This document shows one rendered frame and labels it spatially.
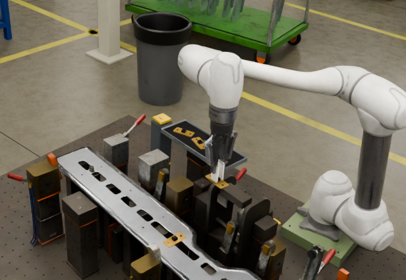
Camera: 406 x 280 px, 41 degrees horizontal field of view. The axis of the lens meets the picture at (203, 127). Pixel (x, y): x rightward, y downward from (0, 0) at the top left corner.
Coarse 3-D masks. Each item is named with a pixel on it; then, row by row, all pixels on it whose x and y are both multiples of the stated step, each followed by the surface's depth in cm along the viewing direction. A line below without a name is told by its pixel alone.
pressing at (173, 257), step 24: (72, 168) 225; (96, 168) 226; (96, 192) 212; (120, 192) 213; (144, 192) 214; (120, 216) 201; (168, 216) 203; (144, 240) 191; (192, 240) 192; (168, 264) 182; (192, 264) 183; (216, 264) 183
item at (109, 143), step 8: (112, 136) 237; (120, 136) 237; (104, 144) 235; (112, 144) 231; (120, 144) 233; (128, 144) 237; (104, 152) 237; (112, 152) 232; (120, 152) 235; (128, 152) 239; (112, 160) 234; (120, 160) 237; (128, 160) 241; (120, 168) 241
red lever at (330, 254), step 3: (330, 249) 173; (333, 249) 173; (327, 252) 173; (330, 252) 172; (333, 252) 172; (327, 255) 172; (330, 255) 172; (333, 255) 172; (324, 258) 172; (327, 258) 171; (330, 258) 171; (321, 261) 172; (324, 261) 171; (327, 261) 171; (321, 264) 171; (324, 264) 171; (321, 267) 171; (318, 270) 170; (321, 270) 171; (318, 273) 170
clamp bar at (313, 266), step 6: (312, 246) 164; (318, 246) 163; (312, 252) 161; (318, 252) 164; (324, 252) 163; (312, 258) 161; (318, 258) 163; (306, 264) 166; (312, 264) 166; (318, 264) 164; (306, 270) 167; (312, 270) 166; (306, 276) 169; (312, 276) 166
